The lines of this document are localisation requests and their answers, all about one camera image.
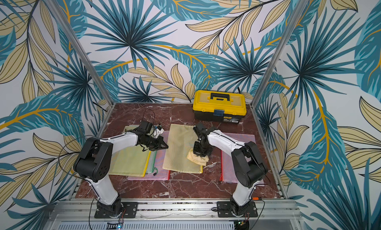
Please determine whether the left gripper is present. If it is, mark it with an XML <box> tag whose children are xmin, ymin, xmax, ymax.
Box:
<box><xmin>141</xmin><ymin>135</ymin><xmax>169</xmax><ymax>151</ymax></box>

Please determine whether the cream wiping cloth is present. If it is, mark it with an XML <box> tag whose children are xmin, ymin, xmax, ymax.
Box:
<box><xmin>187</xmin><ymin>149</ymin><xmax>209</xmax><ymax>166</ymax></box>

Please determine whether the yellow mesh document bag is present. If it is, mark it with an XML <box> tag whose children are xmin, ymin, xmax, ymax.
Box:
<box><xmin>163</xmin><ymin>124</ymin><xmax>203</xmax><ymax>174</ymax></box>

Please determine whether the pink red-zip mesh bag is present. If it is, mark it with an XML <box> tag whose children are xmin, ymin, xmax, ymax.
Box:
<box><xmin>127</xmin><ymin>150</ymin><xmax>170</xmax><ymax>181</ymax></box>

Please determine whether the pink mesh document bag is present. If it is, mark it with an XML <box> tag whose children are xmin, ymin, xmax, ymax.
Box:
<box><xmin>210</xmin><ymin>133</ymin><xmax>256</xmax><ymax>183</ymax></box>

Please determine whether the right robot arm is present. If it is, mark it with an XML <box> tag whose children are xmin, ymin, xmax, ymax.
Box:
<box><xmin>187</xmin><ymin>123</ymin><xmax>268</xmax><ymax>217</ymax></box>

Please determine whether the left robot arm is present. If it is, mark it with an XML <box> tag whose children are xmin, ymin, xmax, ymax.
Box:
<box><xmin>73</xmin><ymin>121</ymin><xmax>168</xmax><ymax>218</ymax></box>

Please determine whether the green-zip clear mesh bag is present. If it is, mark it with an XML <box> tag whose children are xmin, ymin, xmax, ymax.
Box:
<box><xmin>146</xmin><ymin>151</ymin><xmax>156</xmax><ymax>173</ymax></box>

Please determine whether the yellow-green mesh document bag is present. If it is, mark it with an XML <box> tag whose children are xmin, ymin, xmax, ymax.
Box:
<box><xmin>108</xmin><ymin>141</ymin><xmax>151</xmax><ymax>177</ymax></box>

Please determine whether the yellow black toolbox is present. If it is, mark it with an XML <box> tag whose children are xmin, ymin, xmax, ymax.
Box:
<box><xmin>192</xmin><ymin>90</ymin><xmax>247</xmax><ymax>124</ymax></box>

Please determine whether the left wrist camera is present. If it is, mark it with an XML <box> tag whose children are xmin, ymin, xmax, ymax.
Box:
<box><xmin>153</xmin><ymin>125</ymin><xmax>164</xmax><ymax>138</ymax></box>

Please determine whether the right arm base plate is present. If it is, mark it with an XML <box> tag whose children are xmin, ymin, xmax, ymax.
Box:
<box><xmin>216</xmin><ymin>201</ymin><xmax>258</xmax><ymax>218</ymax></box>

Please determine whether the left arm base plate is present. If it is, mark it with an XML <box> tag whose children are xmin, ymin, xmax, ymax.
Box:
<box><xmin>94</xmin><ymin>202</ymin><xmax>138</xmax><ymax>219</ymax></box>

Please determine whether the aluminium front rail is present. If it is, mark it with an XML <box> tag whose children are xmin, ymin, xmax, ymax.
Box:
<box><xmin>44</xmin><ymin>198</ymin><xmax>307</xmax><ymax>230</ymax></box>

